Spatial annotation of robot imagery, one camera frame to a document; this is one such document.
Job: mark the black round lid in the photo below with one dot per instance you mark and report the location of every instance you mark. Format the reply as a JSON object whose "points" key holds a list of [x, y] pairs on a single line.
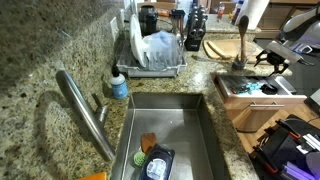
{"points": [[268, 89]]}

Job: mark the stainless steel faucet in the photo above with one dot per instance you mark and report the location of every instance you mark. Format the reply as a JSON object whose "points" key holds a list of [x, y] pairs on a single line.
{"points": [[83, 110]]}

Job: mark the black robot cart with clamps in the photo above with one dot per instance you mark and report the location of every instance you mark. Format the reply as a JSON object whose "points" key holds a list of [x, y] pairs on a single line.
{"points": [[286, 146]]}

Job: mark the utensil caddy with brown sticks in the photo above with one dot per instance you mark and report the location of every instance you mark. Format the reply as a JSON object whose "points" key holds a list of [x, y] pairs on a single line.
{"points": [[177, 20]]}

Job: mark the stainless steel sink basin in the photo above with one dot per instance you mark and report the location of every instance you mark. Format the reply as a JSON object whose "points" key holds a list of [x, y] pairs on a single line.
{"points": [[173, 130]]}

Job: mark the black tray with white label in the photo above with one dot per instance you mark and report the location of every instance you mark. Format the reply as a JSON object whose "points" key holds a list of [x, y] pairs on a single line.
{"points": [[158, 165]]}

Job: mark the grey dish rack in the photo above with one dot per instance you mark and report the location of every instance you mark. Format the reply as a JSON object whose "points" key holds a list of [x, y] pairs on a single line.
{"points": [[150, 71]]}

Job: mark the orange sponge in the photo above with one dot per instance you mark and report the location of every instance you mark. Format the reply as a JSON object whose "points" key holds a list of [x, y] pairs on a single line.
{"points": [[95, 176]]}

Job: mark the blue label soap bottle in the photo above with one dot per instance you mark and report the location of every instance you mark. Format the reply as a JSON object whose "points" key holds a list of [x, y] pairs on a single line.
{"points": [[119, 86]]}

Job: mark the black knife block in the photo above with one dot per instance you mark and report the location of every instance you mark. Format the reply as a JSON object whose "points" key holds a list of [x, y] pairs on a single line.
{"points": [[195, 33]]}

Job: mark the wooden spoon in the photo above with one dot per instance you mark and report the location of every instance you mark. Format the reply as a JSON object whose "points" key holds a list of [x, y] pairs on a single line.
{"points": [[243, 30]]}

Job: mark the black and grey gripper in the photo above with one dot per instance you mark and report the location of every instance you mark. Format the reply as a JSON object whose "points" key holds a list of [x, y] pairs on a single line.
{"points": [[283, 53]]}

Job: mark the wooden rolling pin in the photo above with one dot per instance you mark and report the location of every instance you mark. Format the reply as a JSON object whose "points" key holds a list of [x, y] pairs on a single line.
{"points": [[255, 61]]}

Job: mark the thick wooden cutting board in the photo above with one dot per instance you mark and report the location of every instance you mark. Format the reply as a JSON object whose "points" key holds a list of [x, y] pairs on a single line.
{"points": [[230, 46]]}

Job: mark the white wall outlet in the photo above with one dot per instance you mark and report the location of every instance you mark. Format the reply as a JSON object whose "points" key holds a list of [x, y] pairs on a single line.
{"points": [[114, 28]]}

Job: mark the white paper towel roll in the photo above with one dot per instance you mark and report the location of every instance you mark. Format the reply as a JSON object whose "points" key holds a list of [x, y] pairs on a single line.
{"points": [[255, 13]]}

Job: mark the thin wooden cutting board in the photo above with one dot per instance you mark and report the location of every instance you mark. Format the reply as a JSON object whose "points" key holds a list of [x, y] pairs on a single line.
{"points": [[210, 51]]}

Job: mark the green scrubber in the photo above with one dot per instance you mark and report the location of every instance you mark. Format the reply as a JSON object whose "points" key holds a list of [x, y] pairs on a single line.
{"points": [[140, 159]]}

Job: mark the clear plastic container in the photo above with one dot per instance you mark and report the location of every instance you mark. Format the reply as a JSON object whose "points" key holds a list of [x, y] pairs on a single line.
{"points": [[162, 50]]}

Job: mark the black coffee canister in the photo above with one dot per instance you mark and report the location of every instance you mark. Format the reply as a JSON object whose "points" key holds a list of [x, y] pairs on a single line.
{"points": [[148, 20]]}

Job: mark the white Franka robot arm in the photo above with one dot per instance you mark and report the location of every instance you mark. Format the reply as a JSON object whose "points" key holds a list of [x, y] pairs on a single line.
{"points": [[306, 30]]}

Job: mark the white plate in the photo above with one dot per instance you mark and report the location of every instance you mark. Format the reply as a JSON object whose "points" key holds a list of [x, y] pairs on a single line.
{"points": [[136, 40]]}

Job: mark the wooden kitchen drawer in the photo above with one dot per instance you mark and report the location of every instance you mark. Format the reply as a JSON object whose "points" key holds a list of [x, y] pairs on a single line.
{"points": [[253, 115]]}

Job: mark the clear plastic bags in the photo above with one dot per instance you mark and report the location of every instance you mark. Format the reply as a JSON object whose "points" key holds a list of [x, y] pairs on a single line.
{"points": [[236, 83]]}

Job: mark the glass utensil jar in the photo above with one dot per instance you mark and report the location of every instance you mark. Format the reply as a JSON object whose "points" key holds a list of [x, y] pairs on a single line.
{"points": [[238, 64]]}

